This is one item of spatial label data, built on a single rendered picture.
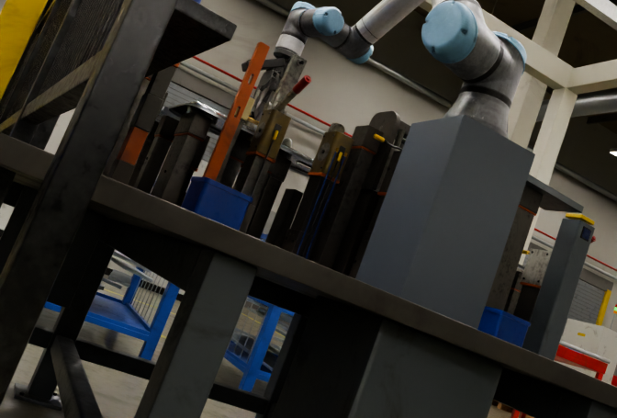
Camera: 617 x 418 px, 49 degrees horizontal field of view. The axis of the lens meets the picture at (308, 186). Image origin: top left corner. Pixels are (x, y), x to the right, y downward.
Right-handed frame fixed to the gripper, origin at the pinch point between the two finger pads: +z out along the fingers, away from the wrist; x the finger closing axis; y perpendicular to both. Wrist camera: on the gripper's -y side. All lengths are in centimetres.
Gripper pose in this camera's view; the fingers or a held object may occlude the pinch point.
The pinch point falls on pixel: (252, 114)
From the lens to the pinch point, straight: 190.1
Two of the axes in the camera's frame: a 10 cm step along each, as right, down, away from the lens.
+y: 8.0, 4.0, 4.4
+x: -4.7, -0.3, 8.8
